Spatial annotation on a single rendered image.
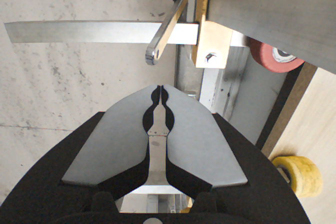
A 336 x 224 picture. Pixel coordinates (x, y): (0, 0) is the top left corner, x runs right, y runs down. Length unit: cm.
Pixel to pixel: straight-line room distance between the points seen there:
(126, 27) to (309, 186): 42
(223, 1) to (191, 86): 32
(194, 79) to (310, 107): 27
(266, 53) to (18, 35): 37
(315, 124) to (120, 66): 112
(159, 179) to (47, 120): 159
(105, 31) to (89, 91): 117
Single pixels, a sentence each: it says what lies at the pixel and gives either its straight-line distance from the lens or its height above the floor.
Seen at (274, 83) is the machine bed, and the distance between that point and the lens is 46.
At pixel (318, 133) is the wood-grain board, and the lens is 43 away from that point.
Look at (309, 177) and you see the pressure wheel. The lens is 40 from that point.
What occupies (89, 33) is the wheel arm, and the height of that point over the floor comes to 86.
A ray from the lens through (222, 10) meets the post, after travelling 19.
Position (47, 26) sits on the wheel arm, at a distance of 31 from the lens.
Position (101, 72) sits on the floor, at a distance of 129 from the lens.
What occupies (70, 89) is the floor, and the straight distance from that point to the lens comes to 148.
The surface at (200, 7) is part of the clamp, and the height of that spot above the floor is 86.
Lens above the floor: 111
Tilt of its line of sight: 58 degrees down
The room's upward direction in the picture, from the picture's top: 178 degrees clockwise
